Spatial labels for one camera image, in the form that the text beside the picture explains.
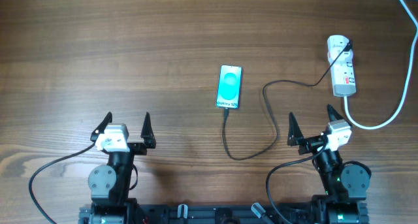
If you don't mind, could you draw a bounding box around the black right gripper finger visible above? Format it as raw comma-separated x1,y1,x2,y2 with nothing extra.
327,104,352,128
287,112,304,146

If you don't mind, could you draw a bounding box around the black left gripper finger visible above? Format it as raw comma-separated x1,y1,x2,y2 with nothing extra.
140,112,156,148
90,112,112,142

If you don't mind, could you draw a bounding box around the white power strip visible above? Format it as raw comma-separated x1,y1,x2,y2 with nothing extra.
327,35,356,97

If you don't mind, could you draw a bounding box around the black charging cable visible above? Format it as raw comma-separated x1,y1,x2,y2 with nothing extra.
221,39,354,161

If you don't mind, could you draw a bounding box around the teal screen smartphone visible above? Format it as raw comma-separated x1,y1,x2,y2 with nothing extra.
216,65,242,109

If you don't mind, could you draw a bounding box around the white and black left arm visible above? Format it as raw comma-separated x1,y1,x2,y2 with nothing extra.
78,112,156,224

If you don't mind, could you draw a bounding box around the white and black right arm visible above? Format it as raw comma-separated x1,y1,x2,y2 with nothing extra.
287,105,372,224

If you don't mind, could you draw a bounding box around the white USB charger plug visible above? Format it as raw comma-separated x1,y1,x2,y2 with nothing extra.
327,47,353,64

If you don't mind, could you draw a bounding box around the black right camera cable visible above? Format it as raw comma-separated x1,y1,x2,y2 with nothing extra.
265,142,329,224

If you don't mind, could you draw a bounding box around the black camera cable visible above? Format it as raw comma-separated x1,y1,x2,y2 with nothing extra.
265,142,329,224
28,142,99,224

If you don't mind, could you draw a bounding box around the black left camera cable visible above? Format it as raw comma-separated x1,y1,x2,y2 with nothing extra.
28,142,99,224

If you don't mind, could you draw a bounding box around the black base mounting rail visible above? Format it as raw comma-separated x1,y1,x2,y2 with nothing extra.
78,202,370,224

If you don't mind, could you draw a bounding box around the white power strip cord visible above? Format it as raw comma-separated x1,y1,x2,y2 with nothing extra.
342,0,418,131

